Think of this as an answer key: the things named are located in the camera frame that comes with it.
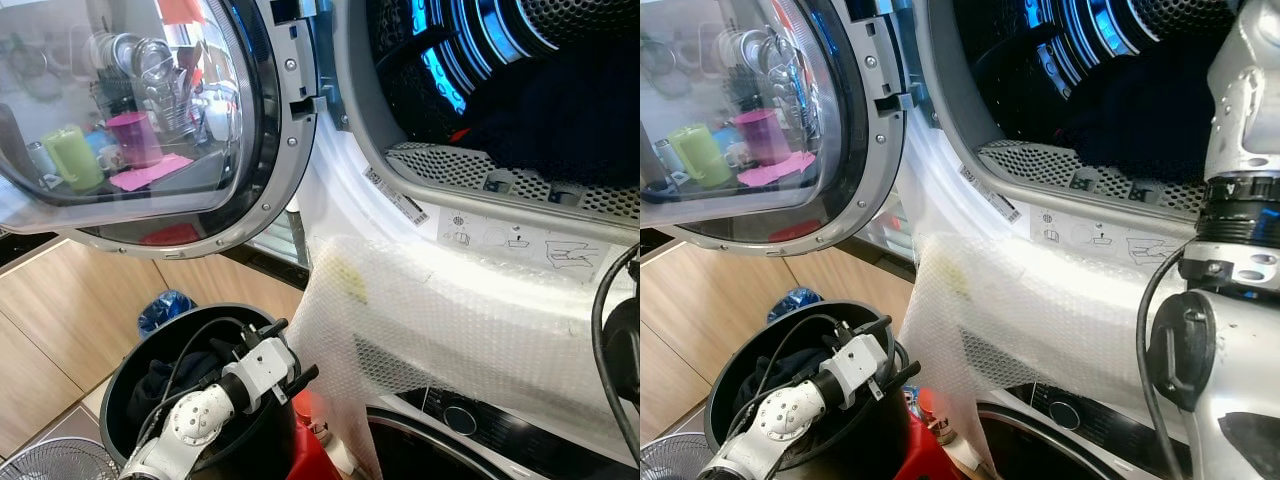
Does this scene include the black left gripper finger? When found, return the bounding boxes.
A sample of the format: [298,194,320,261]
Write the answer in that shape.
[242,318,292,347]
[283,364,321,402]
[880,361,923,399]
[842,314,894,343]

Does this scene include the front-load washing machine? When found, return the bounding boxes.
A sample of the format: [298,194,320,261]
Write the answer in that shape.
[975,380,1196,480]

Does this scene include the black plastic bucket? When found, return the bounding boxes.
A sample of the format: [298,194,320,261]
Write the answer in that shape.
[100,303,306,480]
[703,298,916,480]

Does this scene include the blue crumpled plastic bag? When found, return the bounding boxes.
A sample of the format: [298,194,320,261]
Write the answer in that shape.
[137,289,199,339]
[767,286,827,326]

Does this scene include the red container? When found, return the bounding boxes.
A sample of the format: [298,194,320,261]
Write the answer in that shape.
[290,388,346,480]
[893,385,969,480]

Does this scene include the black crumpled garment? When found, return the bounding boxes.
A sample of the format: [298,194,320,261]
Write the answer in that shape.
[130,350,241,421]
[733,345,831,416]

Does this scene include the clear bubble wrap sheet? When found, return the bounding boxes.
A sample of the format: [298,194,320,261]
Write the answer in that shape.
[288,232,641,479]
[895,230,1191,471]

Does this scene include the white tumble dryer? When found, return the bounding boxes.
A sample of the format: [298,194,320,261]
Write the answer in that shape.
[905,0,1280,301]
[262,0,641,301]

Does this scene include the white barcode sticker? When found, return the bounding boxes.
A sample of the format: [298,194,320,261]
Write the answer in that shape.
[363,166,431,227]
[957,163,1023,223]

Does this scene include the round glass dryer door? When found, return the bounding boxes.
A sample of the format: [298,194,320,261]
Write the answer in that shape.
[640,0,911,257]
[0,0,323,261]

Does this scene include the magenta plastic cup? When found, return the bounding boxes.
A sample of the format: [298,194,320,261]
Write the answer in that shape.
[104,110,164,169]

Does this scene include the white pictogram instruction label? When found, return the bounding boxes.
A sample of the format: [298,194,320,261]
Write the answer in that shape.
[1030,205,1196,266]
[438,205,613,283]

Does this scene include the grey perforated lint filter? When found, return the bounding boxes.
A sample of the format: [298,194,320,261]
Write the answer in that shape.
[975,138,1211,216]
[383,140,641,226]

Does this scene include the green plastic mug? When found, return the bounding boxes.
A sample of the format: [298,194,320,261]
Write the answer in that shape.
[40,124,105,193]
[664,121,735,189]

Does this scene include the dark navy laundry pile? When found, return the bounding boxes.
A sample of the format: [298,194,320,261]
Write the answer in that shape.
[455,35,641,191]
[1060,40,1226,181]

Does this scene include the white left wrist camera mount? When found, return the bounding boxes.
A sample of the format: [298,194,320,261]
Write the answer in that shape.
[235,337,301,408]
[822,333,895,401]

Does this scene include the white wire fan guard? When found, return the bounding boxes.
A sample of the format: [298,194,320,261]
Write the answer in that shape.
[640,432,717,480]
[0,437,123,480]

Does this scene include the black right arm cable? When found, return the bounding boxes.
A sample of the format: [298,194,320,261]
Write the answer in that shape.
[1136,243,1201,456]
[590,243,641,463]

